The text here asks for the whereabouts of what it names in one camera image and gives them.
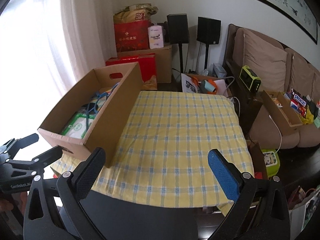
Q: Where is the green packaged item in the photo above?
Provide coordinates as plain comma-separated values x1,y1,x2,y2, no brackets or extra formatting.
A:
61,113,95,139

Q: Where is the blue plastic hanger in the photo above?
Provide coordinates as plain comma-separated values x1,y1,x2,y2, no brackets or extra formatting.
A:
85,83,119,131

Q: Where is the painted paper hand fan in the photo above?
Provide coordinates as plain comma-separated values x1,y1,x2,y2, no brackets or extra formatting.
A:
90,86,116,112

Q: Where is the open cardboard box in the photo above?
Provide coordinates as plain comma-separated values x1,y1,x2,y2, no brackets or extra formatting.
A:
37,62,143,167

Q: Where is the yellow plaid tablecloth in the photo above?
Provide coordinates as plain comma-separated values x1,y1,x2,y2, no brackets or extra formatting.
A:
51,90,255,217

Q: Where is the shallow cardboard tray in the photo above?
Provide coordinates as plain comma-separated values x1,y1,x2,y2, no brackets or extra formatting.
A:
261,90,302,135

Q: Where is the green yellow radio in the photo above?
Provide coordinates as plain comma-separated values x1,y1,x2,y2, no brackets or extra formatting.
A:
239,66,261,93

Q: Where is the Snickers candy bag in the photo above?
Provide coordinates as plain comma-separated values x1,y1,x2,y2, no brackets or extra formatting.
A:
290,91,307,118

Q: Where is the white paper bag with items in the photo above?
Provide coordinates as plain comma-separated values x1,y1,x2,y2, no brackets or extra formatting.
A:
181,74,231,97

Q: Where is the brown sofa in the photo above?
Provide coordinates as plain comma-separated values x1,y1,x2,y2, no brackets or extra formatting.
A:
223,24,319,149

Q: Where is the beige sofa cushion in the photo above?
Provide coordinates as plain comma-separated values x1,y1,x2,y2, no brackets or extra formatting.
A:
243,29,287,92

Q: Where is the white sheer curtain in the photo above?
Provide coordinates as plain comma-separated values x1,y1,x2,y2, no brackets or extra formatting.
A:
1,0,116,95

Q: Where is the red gift box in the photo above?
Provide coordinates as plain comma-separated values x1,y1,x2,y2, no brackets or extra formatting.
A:
105,53,158,83

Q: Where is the large brown cardboard box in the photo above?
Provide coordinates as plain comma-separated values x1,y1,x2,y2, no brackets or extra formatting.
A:
117,44,172,83

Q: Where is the right black speaker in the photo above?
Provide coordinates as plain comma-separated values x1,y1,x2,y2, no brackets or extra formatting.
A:
196,17,221,69

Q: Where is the black speaker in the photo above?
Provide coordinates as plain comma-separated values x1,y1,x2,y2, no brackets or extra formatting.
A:
196,17,221,69
167,14,189,73

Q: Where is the red gift bag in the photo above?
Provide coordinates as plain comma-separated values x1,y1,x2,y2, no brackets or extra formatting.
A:
114,20,151,53

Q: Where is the white pink box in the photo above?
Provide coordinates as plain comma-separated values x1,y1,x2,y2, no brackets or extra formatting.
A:
148,25,164,49

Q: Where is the left black speaker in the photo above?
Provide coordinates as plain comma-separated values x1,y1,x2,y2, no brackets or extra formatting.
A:
167,14,189,73

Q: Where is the white charging cable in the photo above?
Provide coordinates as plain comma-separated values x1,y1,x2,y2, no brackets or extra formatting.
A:
268,114,283,155

